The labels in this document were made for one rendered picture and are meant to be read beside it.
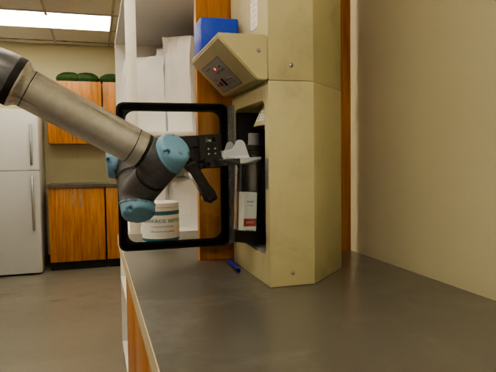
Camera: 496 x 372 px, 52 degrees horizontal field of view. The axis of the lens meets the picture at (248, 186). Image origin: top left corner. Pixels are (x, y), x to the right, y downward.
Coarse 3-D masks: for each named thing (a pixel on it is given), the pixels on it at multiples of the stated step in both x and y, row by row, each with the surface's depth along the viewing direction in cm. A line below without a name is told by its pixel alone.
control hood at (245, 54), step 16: (224, 32) 112; (208, 48) 121; (224, 48) 114; (240, 48) 113; (256, 48) 114; (240, 64) 115; (256, 64) 114; (208, 80) 143; (256, 80) 116; (224, 96) 144
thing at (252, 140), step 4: (248, 136) 129; (252, 136) 128; (256, 136) 128; (248, 140) 129; (252, 140) 128; (256, 140) 128; (248, 144) 129; (252, 144) 128; (256, 144) 128; (248, 148) 125; (252, 148) 125; (256, 148) 125; (260, 148) 125; (264, 148) 126
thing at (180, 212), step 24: (144, 120) 138; (168, 120) 140; (192, 120) 141; (216, 120) 143; (216, 168) 144; (168, 192) 141; (192, 192) 142; (216, 192) 144; (168, 216) 141; (192, 216) 143; (216, 216) 145; (144, 240) 139; (168, 240) 141
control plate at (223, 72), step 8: (208, 64) 131; (216, 64) 126; (224, 64) 122; (208, 72) 136; (216, 72) 131; (224, 72) 127; (232, 72) 122; (216, 80) 137; (224, 80) 132; (232, 80) 127; (240, 80) 123; (224, 88) 137
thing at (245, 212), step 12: (252, 156) 125; (264, 156) 125; (240, 168) 126; (252, 168) 125; (264, 168) 126; (240, 180) 126; (252, 180) 125; (264, 180) 126; (240, 192) 126; (252, 192) 125; (264, 192) 126; (240, 204) 126; (252, 204) 125; (264, 204) 126; (240, 216) 126; (252, 216) 125; (264, 216) 126; (240, 228) 126; (252, 228) 125; (264, 228) 127
